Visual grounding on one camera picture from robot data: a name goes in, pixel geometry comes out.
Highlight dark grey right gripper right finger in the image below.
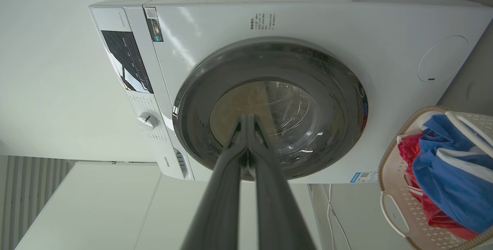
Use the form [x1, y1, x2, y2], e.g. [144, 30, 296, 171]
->
[247, 114, 317, 250]

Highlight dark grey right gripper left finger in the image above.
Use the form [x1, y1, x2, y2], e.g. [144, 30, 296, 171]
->
[180, 114, 247, 250]

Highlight white washing machine control knob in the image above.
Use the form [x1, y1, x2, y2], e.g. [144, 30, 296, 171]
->
[138, 112, 159, 130]

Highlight round dark washing machine door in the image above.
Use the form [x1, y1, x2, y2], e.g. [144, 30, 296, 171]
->
[172, 37, 369, 181]

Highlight white front-load washing machine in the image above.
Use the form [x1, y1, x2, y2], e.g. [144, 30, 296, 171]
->
[89, 0, 493, 184]

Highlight beige perforated laundry basket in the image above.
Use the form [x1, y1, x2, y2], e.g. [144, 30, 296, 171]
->
[378, 106, 493, 250]

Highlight white cabinet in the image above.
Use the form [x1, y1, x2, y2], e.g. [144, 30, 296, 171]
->
[15, 161, 322, 250]

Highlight red garment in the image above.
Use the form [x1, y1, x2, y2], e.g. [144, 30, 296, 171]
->
[397, 133, 480, 241]

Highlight blue and white garment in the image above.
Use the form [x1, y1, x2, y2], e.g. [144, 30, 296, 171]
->
[411, 114, 493, 234]

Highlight white ribbed radiator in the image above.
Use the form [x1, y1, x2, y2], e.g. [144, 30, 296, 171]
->
[0, 155, 75, 250]

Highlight white power cable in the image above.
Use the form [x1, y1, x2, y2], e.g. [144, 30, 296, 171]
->
[320, 184, 352, 250]

